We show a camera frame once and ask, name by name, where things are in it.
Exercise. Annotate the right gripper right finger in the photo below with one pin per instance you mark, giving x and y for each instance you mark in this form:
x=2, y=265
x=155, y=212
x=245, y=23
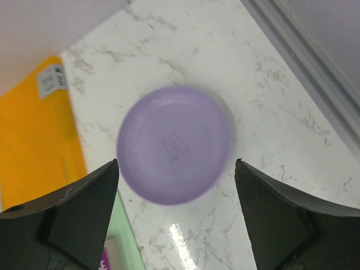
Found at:
x=291, y=229

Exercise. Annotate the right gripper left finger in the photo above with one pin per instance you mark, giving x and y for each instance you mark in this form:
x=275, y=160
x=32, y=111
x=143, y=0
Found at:
x=65, y=229

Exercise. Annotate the lilac plastic plate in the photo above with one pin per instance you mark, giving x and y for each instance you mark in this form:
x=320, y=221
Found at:
x=173, y=145

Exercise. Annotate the purple treehouse book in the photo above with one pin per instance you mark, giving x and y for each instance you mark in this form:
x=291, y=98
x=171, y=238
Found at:
x=105, y=263

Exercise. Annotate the mint green clipboard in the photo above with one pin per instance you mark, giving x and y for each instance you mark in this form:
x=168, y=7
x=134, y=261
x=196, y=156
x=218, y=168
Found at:
x=120, y=244

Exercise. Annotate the orange folder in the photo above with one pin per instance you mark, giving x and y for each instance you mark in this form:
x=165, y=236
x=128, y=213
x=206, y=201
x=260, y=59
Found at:
x=40, y=145

